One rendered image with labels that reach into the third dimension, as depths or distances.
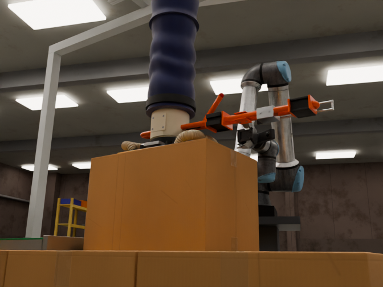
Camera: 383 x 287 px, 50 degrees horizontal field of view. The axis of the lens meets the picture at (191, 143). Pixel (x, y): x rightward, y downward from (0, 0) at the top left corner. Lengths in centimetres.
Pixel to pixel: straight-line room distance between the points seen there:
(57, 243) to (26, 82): 683
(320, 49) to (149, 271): 632
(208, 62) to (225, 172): 555
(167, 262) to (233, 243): 82
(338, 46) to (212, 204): 570
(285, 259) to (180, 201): 86
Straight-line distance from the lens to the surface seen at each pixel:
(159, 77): 180
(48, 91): 551
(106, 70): 762
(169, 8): 195
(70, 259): 91
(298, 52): 688
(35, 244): 176
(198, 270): 70
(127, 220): 161
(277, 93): 225
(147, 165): 158
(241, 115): 160
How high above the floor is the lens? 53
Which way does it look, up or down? 16 degrees up
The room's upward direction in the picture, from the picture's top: 1 degrees clockwise
